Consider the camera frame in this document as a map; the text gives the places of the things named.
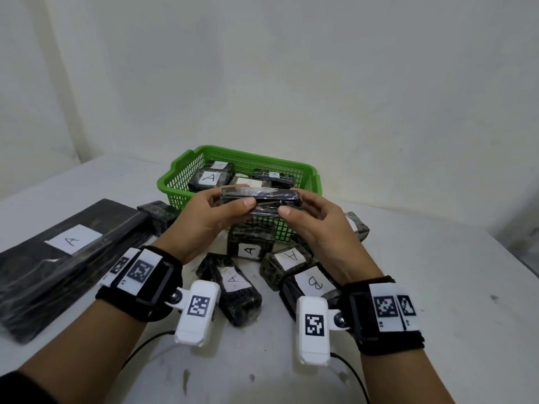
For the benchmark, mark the person's left hand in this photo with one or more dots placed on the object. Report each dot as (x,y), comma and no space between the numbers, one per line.
(198,222)

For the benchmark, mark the person's right hand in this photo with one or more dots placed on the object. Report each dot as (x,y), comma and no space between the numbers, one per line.
(332,244)

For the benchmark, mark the green plastic mesh basket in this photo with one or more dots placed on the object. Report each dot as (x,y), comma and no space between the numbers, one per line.
(181,199)

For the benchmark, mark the black packet labelled A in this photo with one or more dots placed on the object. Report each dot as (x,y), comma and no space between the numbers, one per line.
(208,178)

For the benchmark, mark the black packet red-marked label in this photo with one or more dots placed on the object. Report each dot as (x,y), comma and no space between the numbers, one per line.
(223,166)

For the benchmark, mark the black packet placed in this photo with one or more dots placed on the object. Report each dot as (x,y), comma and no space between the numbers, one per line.
(269,201)

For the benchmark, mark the long black packet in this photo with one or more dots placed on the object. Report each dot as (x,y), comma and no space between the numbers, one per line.
(273,178)

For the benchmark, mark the pile of black packets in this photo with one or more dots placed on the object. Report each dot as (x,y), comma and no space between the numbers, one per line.
(42,265)

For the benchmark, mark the person's left forearm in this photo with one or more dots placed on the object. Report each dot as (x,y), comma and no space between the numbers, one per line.
(84,353)

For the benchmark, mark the person's right forearm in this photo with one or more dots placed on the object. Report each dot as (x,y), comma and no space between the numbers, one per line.
(400,378)

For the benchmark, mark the black left wristband with markers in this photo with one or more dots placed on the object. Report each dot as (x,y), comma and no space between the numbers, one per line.
(160,286)

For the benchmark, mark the black packet labelled B near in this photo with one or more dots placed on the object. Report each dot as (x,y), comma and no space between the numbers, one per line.
(349,363)

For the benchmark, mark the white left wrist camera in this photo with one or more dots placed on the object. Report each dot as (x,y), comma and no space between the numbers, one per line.
(198,323)

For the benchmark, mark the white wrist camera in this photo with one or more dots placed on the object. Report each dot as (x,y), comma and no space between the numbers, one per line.
(198,323)
(313,345)

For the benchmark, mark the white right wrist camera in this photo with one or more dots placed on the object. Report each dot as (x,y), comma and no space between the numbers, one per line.
(313,345)

